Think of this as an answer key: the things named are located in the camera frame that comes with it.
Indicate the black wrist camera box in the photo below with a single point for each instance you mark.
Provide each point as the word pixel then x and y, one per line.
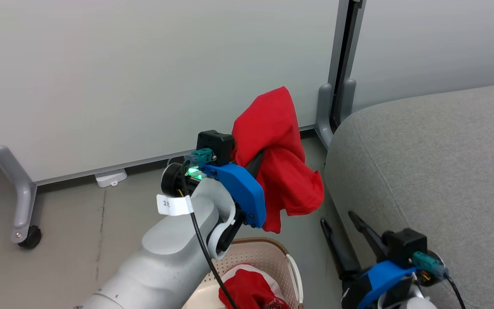
pixel 403 244
pixel 216 143

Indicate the beige perforated laundry basket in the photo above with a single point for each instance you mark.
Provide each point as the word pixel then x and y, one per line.
pixel 268 257

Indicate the narrow white partition panel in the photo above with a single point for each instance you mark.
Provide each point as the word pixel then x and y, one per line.
pixel 435 43

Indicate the wide white partition panel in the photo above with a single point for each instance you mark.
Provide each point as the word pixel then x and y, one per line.
pixel 144 77

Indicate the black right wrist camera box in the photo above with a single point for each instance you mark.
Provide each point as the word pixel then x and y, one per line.
pixel 403 244

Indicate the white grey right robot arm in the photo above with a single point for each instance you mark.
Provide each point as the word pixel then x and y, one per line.
pixel 418 304

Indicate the black caster wheel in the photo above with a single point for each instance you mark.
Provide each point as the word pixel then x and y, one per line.
pixel 31 237

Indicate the grey partition support leg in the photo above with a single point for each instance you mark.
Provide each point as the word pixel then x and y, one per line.
pixel 22 193

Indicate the grey partition post with bracket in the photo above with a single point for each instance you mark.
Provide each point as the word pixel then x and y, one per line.
pixel 337 77

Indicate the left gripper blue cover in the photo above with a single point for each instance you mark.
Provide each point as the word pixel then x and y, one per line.
pixel 242 189

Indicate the grey fabric sofa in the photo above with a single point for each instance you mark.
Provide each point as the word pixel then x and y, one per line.
pixel 435 171

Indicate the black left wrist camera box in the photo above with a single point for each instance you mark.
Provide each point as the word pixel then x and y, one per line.
pixel 216 143

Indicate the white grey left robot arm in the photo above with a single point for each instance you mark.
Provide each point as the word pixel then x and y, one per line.
pixel 165 257

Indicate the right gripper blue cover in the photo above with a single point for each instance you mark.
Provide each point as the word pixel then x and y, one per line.
pixel 380 279

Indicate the red and white jersey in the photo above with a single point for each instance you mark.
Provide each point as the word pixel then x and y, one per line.
pixel 251 292

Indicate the plain red garment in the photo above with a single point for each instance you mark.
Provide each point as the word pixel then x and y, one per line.
pixel 281 159

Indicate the small white floor box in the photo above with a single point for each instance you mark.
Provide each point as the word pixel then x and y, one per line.
pixel 111 177

